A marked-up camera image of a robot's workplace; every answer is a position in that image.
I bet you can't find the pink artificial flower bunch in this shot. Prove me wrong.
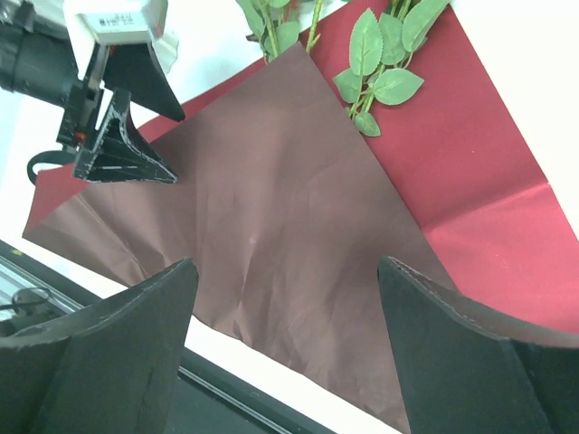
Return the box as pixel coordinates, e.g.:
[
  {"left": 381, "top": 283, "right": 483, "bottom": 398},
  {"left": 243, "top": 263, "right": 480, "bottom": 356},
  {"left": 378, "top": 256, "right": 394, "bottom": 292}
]
[{"left": 237, "top": 0, "right": 450, "bottom": 137}]

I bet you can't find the brown red wrapping paper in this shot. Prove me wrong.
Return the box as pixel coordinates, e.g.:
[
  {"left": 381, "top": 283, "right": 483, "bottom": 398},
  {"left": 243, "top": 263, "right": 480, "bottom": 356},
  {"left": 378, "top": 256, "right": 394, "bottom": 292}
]
[{"left": 24, "top": 1, "right": 578, "bottom": 433}]

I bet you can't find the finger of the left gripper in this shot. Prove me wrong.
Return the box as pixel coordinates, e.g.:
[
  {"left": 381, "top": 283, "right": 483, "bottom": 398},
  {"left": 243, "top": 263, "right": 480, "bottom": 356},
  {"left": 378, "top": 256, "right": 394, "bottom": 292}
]
[
  {"left": 73, "top": 90, "right": 178, "bottom": 184},
  {"left": 106, "top": 42, "right": 185, "bottom": 121}
]

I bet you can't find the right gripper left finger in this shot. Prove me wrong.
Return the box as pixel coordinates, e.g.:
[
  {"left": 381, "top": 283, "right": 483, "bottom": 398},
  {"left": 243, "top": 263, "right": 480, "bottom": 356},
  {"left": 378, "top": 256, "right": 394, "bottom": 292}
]
[{"left": 1, "top": 259, "right": 198, "bottom": 434}]

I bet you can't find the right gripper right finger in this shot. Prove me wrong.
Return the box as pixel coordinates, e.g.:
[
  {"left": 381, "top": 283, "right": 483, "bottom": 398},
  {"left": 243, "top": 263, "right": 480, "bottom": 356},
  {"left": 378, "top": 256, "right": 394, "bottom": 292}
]
[{"left": 378, "top": 257, "right": 578, "bottom": 433}]

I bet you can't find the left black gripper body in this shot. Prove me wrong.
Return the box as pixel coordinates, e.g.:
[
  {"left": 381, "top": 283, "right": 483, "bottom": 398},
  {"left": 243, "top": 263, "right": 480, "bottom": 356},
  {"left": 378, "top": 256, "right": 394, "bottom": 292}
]
[{"left": 1, "top": 1, "right": 109, "bottom": 152}]

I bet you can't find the black ribbon with gold print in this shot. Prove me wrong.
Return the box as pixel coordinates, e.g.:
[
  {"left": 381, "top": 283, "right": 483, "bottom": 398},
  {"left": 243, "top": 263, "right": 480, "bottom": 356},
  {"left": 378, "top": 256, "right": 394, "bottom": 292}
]
[{"left": 26, "top": 150, "right": 76, "bottom": 184}]

